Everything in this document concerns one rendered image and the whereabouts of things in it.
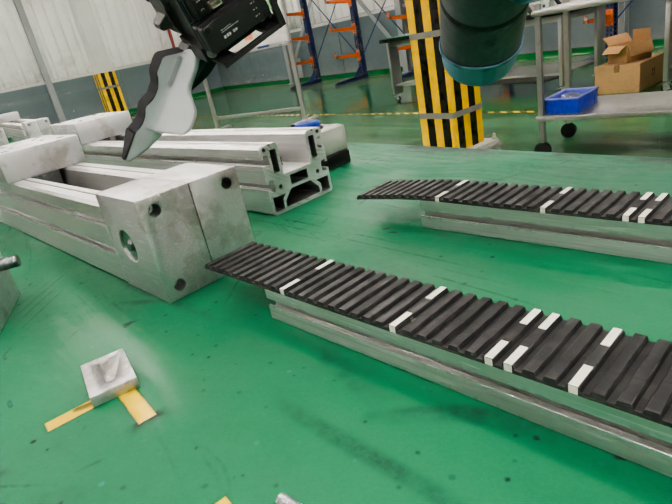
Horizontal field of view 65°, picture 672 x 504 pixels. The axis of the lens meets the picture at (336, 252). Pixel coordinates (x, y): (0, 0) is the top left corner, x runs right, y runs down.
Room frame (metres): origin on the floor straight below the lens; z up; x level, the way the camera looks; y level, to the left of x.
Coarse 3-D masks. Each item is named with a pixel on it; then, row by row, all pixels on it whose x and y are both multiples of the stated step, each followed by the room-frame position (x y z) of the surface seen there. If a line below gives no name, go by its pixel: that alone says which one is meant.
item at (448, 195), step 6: (468, 180) 0.49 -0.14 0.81; (456, 186) 0.48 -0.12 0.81; (462, 186) 0.48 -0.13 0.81; (468, 186) 0.47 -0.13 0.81; (444, 192) 0.46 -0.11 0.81; (450, 192) 0.47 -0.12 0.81; (456, 192) 0.46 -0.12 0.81; (462, 192) 0.46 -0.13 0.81; (438, 198) 0.45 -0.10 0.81; (444, 198) 0.45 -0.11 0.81; (450, 198) 0.45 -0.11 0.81
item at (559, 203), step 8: (560, 192) 0.40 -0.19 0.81; (568, 192) 0.40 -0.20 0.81; (576, 192) 0.40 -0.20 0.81; (584, 192) 0.40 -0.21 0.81; (552, 200) 0.39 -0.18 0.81; (560, 200) 0.39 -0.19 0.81; (568, 200) 0.38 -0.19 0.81; (576, 200) 0.39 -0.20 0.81; (544, 208) 0.38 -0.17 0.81; (552, 208) 0.37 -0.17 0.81; (560, 208) 0.37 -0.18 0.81
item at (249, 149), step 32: (256, 128) 0.77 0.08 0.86; (288, 128) 0.71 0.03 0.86; (320, 128) 0.68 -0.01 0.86; (96, 160) 1.02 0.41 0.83; (160, 160) 0.81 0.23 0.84; (192, 160) 0.76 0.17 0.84; (224, 160) 0.69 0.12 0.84; (256, 160) 0.64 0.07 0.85; (288, 160) 0.69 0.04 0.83; (320, 160) 0.67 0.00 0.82; (256, 192) 0.63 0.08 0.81; (288, 192) 0.63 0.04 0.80; (320, 192) 0.66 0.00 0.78
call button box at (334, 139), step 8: (328, 128) 0.80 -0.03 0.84; (336, 128) 0.80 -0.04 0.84; (344, 128) 0.81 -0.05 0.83; (328, 136) 0.79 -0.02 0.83; (336, 136) 0.80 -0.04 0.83; (344, 136) 0.81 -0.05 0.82; (328, 144) 0.79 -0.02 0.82; (336, 144) 0.80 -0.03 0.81; (344, 144) 0.81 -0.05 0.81; (328, 152) 0.79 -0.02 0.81; (336, 152) 0.80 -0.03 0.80; (344, 152) 0.81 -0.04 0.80; (328, 160) 0.78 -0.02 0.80; (336, 160) 0.79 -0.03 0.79; (344, 160) 0.81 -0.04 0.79
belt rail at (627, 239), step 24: (432, 216) 0.47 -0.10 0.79; (456, 216) 0.45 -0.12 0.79; (480, 216) 0.43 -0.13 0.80; (504, 216) 0.41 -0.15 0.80; (528, 216) 0.39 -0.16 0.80; (552, 216) 0.38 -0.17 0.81; (528, 240) 0.39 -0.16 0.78; (552, 240) 0.38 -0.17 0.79; (576, 240) 0.36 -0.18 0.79; (600, 240) 0.35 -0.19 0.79; (624, 240) 0.34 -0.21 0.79; (648, 240) 0.33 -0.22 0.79
